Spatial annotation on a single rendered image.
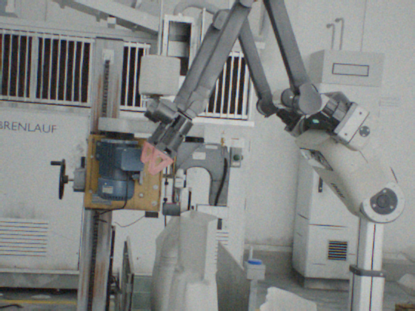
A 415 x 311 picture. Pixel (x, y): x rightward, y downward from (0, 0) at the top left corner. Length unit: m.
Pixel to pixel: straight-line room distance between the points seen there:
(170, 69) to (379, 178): 0.97
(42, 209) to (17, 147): 0.51
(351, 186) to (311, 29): 5.04
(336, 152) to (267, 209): 4.97
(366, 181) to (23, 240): 3.89
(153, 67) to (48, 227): 3.17
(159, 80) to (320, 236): 4.18
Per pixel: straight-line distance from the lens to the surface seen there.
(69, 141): 6.04
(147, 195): 3.33
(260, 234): 7.56
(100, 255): 3.42
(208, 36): 3.00
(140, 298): 4.57
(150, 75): 3.13
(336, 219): 7.09
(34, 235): 6.13
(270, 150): 7.50
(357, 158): 2.62
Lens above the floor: 1.43
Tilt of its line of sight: 3 degrees down
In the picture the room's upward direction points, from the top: 4 degrees clockwise
